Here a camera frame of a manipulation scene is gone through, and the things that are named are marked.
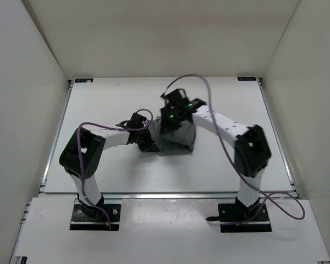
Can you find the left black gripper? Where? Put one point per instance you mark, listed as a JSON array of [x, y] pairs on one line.
[[149, 143]]

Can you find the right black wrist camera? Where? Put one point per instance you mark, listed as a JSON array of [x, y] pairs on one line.
[[176, 96]]

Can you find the blue table label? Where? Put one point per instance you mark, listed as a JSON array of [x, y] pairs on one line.
[[84, 80], [246, 78]]

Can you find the right blue table label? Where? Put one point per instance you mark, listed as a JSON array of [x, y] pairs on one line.
[[246, 78]]

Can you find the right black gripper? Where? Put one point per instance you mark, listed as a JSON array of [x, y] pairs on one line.
[[167, 127]]

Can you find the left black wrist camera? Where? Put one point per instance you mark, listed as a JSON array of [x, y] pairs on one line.
[[136, 121]]

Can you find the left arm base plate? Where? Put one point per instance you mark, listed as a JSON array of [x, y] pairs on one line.
[[84, 217]]

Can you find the grey pleated skirt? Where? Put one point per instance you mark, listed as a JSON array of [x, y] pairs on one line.
[[179, 142]]

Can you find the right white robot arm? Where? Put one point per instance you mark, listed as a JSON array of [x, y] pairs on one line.
[[251, 149]]

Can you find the left blue table label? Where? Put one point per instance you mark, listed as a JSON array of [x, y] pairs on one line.
[[84, 80]]

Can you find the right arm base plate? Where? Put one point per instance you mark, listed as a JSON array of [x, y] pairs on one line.
[[234, 217]]

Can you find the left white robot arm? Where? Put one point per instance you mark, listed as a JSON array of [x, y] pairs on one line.
[[82, 155]]

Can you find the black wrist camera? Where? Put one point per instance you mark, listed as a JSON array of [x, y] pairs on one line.
[[176, 96], [136, 121]]

